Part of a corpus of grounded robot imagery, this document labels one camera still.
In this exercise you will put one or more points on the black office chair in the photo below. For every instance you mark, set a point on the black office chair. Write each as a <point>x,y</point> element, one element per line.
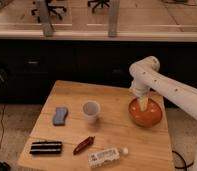
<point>102,3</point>
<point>52,9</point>

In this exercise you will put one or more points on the orange bowl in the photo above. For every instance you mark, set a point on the orange bowl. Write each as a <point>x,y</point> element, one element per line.
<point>148,118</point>

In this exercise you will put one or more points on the right metal post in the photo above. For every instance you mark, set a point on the right metal post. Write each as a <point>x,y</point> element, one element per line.
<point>113,18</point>

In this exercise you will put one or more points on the blue sponge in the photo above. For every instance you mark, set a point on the blue sponge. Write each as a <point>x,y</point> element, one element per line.
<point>60,116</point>

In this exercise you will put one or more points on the white paper cup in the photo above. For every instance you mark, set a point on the white paper cup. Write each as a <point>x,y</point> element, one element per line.
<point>91,110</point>

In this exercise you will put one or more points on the black office chair right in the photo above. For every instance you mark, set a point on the black office chair right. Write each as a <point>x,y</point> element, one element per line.
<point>102,3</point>

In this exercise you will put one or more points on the black office chair left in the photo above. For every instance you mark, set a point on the black office chair left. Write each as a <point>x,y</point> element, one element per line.
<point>52,9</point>

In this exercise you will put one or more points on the cream spatula-like end effector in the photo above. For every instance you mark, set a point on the cream spatula-like end effector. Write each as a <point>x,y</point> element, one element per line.
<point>143,102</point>

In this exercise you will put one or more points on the black object bottom left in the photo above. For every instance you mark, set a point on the black object bottom left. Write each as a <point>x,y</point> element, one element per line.
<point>4,166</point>

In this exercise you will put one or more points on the clear plastic bottle with label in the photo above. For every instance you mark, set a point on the clear plastic bottle with label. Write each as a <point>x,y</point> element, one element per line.
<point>99,158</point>

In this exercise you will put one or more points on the black ridged block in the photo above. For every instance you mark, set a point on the black ridged block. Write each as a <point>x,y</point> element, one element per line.
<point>46,147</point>

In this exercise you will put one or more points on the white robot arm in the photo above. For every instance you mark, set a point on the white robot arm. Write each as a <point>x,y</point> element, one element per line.
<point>146,76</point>

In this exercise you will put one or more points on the metal post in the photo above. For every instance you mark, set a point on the metal post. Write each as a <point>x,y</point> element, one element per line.
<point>44,18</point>
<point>113,18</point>

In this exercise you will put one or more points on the left metal post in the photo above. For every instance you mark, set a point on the left metal post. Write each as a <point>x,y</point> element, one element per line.
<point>44,18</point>

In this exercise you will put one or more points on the dark cabinet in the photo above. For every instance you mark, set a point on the dark cabinet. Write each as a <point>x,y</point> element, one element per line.
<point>29,68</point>

